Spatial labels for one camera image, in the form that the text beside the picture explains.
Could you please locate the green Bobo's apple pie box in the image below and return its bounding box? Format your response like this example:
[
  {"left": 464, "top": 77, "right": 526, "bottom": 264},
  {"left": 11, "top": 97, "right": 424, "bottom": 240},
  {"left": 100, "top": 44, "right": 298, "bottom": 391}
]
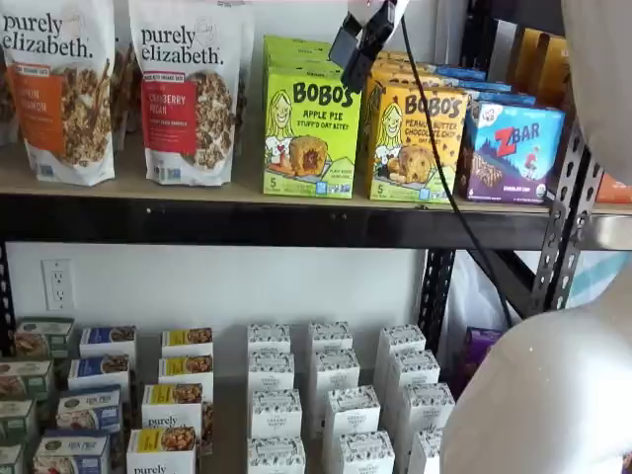
[
  {"left": 264, "top": 35, "right": 334, "bottom": 56},
  {"left": 264, "top": 47, "right": 347, "bottom": 76}
]

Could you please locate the cranberry pecan granola bag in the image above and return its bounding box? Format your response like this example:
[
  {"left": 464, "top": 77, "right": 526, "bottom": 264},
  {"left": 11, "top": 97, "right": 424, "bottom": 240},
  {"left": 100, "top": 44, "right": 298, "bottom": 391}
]
[{"left": 128, "top": 0, "right": 248, "bottom": 188}]

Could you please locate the green label granola box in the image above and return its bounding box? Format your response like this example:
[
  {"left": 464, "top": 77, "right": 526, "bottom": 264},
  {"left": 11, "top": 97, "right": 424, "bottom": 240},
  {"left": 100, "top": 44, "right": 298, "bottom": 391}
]
[
  {"left": 0, "top": 398, "right": 39, "bottom": 443},
  {"left": 0, "top": 358, "right": 54, "bottom": 401},
  {"left": 14, "top": 317, "right": 75, "bottom": 359},
  {"left": 0, "top": 442, "right": 25, "bottom": 474}
]

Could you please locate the black cable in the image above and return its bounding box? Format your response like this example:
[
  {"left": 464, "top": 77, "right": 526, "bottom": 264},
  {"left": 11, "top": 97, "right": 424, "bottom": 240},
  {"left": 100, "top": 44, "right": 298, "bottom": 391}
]
[{"left": 398, "top": 12, "right": 517, "bottom": 330}]

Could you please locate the orange Bobo's peanut butter box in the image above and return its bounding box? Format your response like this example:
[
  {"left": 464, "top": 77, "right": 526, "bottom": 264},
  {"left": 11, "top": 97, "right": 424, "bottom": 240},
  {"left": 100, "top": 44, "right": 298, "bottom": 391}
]
[
  {"left": 368, "top": 62, "right": 448, "bottom": 93},
  {"left": 374, "top": 48, "right": 421, "bottom": 68},
  {"left": 355, "top": 68, "right": 470, "bottom": 204}
]

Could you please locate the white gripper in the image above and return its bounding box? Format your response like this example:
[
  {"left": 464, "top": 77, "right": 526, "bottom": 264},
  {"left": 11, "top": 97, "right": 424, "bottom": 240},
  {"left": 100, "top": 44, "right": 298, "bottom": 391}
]
[{"left": 342, "top": 0, "right": 411, "bottom": 93}]

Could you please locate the blue Zbar chocolate chip box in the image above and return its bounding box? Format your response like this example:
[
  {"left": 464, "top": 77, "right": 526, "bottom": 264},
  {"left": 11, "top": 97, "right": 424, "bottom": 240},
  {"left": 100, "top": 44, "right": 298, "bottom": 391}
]
[
  {"left": 434, "top": 62, "right": 489, "bottom": 83},
  {"left": 456, "top": 101, "right": 567, "bottom": 204},
  {"left": 466, "top": 90, "right": 538, "bottom": 108},
  {"left": 456, "top": 78, "right": 514, "bottom": 95}
]

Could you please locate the pumpkin cinnamon granola bag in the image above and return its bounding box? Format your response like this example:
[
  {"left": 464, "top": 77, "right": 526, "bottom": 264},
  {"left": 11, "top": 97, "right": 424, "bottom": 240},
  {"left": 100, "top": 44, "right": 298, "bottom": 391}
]
[{"left": 0, "top": 0, "right": 118, "bottom": 187}]

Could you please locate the blue label granola box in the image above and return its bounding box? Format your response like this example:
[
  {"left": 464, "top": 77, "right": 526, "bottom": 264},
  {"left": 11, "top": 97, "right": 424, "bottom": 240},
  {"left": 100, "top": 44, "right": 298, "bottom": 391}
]
[
  {"left": 33, "top": 429, "right": 111, "bottom": 474},
  {"left": 79, "top": 325, "right": 137, "bottom": 361},
  {"left": 67, "top": 354, "right": 132, "bottom": 396},
  {"left": 56, "top": 385, "right": 122, "bottom": 434}
]

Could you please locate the white wall outlet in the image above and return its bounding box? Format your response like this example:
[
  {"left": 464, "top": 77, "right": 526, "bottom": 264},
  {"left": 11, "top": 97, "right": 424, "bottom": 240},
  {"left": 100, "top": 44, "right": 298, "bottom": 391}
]
[{"left": 41, "top": 259, "right": 75, "bottom": 311}]

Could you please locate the purple snack box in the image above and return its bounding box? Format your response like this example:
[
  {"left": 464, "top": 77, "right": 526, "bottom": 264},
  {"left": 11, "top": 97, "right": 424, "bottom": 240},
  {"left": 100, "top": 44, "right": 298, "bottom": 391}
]
[{"left": 453, "top": 325, "right": 503, "bottom": 396}]

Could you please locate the brown orange snack box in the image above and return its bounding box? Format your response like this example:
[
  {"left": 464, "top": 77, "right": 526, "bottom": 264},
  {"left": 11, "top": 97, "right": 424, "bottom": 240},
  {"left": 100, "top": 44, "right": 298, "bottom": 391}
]
[
  {"left": 508, "top": 27, "right": 550, "bottom": 96},
  {"left": 537, "top": 37, "right": 572, "bottom": 108}
]

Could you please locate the white floral patterned box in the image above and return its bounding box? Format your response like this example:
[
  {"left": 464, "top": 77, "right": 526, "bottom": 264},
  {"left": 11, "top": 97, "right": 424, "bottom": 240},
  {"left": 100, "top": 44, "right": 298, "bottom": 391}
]
[
  {"left": 408, "top": 428, "right": 445, "bottom": 474},
  {"left": 250, "top": 389, "right": 302, "bottom": 440},
  {"left": 247, "top": 351, "right": 295, "bottom": 394},
  {"left": 323, "top": 385, "right": 381, "bottom": 440},
  {"left": 246, "top": 436, "right": 306, "bottom": 474},
  {"left": 246, "top": 324, "right": 291, "bottom": 356},
  {"left": 308, "top": 321, "right": 355, "bottom": 356},
  {"left": 398, "top": 382, "right": 455, "bottom": 435},
  {"left": 338, "top": 431, "right": 395, "bottom": 474},
  {"left": 313, "top": 349, "right": 360, "bottom": 396},
  {"left": 378, "top": 324, "right": 427, "bottom": 361},
  {"left": 387, "top": 350, "right": 440, "bottom": 396}
]

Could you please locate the yellow apple pie box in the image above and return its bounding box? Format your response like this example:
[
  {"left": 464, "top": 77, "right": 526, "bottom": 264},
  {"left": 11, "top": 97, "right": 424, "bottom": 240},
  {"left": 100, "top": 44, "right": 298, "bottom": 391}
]
[{"left": 261, "top": 66, "right": 361, "bottom": 199}]

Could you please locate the white patterned cartons group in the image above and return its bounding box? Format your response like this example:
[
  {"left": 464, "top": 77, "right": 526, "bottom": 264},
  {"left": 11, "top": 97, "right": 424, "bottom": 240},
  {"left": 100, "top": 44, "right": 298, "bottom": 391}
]
[{"left": 48, "top": 340, "right": 445, "bottom": 474}]

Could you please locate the yellow label granola box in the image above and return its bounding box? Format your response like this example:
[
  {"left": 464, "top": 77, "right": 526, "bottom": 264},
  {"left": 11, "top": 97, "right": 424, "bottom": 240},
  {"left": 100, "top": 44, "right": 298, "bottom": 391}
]
[
  {"left": 141, "top": 383, "right": 203, "bottom": 431},
  {"left": 161, "top": 327, "right": 214, "bottom": 361},
  {"left": 126, "top": 427, "right": 198, "bottom": 474},
  {"left": 157, "top": 354, "right": 214, "bottom": 396}
]

